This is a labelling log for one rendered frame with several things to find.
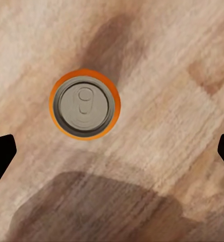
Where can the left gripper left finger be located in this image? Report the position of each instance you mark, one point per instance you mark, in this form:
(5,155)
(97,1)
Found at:
(7,152)

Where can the can of soda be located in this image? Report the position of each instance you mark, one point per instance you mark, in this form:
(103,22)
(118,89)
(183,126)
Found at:
(84,104)

